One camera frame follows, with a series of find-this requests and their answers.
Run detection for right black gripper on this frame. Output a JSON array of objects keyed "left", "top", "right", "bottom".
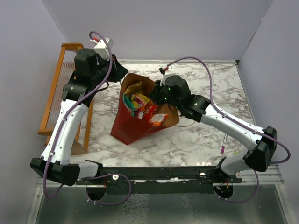
[{"left": 148, "top": 79, "right": 182, "bottom": 111}]

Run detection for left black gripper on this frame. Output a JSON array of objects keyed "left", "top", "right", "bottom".
[{"left": 91, "top": 54, "right": 129, "bottom": 86}]

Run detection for red brown paper bag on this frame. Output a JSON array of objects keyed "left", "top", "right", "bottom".
[{"left": 110, "top": 73, "right": 179, "bottom": 145}]

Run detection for colourful Fox's fruits bag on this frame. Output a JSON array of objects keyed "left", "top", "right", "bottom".
[{"left": 130, "top": 92, "right": 150, "bottom": 111}]

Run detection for green Fox's candy bag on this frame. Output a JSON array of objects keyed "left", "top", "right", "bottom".
[{"left": 122, "top": 94, "right": 135, "bottom": 117}]

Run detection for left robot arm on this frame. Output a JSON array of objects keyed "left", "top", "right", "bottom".
[{"left": 30, "top": 47, "right": 128, "bottom": 186}]

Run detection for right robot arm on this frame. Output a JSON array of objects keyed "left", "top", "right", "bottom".
[{"left": 149, "top": 75, "right": 277, "bottom": 182}]

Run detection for gold crispy snack bag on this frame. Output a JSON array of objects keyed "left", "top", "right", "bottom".
[{"left": 123, "top": 81, "right": 143, "bottom": 96}]

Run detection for red snack packet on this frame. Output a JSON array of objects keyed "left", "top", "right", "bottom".
[{"left": 140, "top": 105, "right": 158, "bottom": 122}]

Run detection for orange white snack packet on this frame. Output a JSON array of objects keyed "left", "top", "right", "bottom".
[{"left": 149, "top": 113, "right": 168, "bottom": 126}]

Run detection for wooden rack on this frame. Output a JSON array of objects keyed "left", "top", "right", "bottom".
[{"left": 38, "top": 42, "right": 93, "bottom": 155}]

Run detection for pink marker pen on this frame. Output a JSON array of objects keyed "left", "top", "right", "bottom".
[{"left": 221, "top": 134, "right": 228, "bottom": 154}]

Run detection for green marker pen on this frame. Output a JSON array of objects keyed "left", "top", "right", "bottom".
[{"left": 234, "top": 143, "right": 242, "bottom": 155}]

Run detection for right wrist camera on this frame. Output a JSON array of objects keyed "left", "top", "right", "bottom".
[{"left": 159, "top": 65, "right": 177, "bottom": 86}]

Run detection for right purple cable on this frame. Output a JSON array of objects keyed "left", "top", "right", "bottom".
[{"left": 163, "top": 56, "right": 292, "bottom": 203}]

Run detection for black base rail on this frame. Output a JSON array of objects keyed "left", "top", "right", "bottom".
[{"left": 77, "top": 166, "right": 242, "bottom": 195}]

